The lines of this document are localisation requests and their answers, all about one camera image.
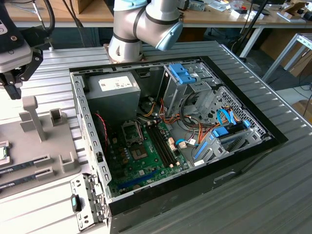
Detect thin blue wire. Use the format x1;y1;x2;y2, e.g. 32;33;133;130
175;138;198;147

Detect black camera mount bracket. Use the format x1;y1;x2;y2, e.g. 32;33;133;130
0;4;22;53

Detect green motherboard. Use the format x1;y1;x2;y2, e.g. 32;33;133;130
107;119;191;195

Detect black open PC case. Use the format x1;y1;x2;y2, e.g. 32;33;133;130
69;55;289;234

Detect black clip with teal face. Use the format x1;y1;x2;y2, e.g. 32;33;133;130
70;194;82;212

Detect blue drive carrier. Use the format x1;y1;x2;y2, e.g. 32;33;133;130
168;62;199;85

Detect black stand pole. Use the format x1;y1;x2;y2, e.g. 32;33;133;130
230;0;270;59

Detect aluminium profile frame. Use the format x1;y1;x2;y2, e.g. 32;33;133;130
262;33;312;83

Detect orange yellow power wires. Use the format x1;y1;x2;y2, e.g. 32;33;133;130
197;121;221;144
158;98;182;125
142;101;156;117

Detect red black fan wire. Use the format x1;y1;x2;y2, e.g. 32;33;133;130
95;113;109;147

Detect CPU socket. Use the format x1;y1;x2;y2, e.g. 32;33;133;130
130;145;149;161

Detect black case fan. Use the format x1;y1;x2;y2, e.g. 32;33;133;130
94;111;112;152

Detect blue expansion slot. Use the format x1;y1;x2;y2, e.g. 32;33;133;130
118;169;158;192

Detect brown cardboard box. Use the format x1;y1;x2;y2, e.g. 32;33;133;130
45;0;95;15

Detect green RAM stick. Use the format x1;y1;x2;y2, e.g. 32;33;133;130
0;159;37;175
0;172;39;190

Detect open cardboard box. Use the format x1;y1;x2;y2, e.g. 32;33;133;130
280;1;312;21

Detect grey parts rack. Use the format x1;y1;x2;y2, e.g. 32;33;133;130
0;96;82;193

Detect grey power supply unit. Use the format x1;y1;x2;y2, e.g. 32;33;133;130
84;71;142;122

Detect flat brown cardboard sheets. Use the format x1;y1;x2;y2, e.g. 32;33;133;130
260;29;312;78

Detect grey metal disk bay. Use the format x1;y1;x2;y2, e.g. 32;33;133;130
192;119;273;169

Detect long wooden desk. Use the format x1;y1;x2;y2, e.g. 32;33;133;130
0;0;312;58

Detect brown cardboard piece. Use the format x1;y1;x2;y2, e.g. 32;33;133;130
291;99;312;122

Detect thick black camera cable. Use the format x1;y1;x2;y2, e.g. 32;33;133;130
20;0;56;41

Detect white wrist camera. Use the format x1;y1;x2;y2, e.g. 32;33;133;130
0;19;33;73

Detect blue plastic rail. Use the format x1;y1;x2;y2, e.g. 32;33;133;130
193;142;208;162

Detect black RAM slot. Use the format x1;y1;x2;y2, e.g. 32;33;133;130
150;124;173;168
147;124;171;169
157;123;180;164
154;123;176;166

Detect black wire bundle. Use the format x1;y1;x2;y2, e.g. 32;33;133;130
176;94;204;137

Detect metal socket cover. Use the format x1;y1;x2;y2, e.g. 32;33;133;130
121;120;144;147

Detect grey metal drive cage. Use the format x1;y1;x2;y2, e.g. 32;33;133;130
156;62;224;117

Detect blue flat data wire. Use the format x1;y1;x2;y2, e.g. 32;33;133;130
216;109;242;126

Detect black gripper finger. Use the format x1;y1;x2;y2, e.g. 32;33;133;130
11;48;44;100
0;71;15;100

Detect blue disk carrier handle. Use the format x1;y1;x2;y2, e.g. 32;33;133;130
211;127;230;140

